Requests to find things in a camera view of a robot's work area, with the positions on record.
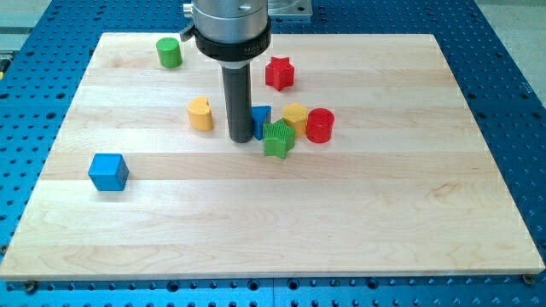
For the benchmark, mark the green star block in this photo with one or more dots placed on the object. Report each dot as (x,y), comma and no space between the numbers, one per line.
(278,139)

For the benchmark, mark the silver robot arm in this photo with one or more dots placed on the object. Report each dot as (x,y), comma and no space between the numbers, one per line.
(232,32)

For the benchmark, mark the blue cube block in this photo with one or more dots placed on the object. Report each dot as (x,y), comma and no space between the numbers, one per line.
(108,172)

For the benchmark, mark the silver metal mounting bracket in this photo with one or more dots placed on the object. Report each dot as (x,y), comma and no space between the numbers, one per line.
(290,8)

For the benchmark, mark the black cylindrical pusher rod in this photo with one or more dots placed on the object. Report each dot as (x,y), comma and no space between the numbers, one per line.
(238,101)

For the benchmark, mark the red star block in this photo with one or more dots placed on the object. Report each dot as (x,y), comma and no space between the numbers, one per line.
(279,73)

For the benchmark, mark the green cylinder block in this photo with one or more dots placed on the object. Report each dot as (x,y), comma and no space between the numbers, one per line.
(169,53)

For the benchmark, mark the red cylinder block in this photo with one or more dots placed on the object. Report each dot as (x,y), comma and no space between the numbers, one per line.
(320,124)

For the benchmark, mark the yellow hexagon block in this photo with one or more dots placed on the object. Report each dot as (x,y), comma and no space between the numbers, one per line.
(295,116)

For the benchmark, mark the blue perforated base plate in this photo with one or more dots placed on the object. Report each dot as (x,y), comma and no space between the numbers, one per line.
(43,78)

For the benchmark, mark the blue triangle block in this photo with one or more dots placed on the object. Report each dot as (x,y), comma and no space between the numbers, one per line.
(260,116)

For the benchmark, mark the yellow heart block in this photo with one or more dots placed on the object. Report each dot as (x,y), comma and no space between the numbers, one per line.
(200,114)

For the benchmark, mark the light wooden board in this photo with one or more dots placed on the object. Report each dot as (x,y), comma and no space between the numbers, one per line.
(406,185)

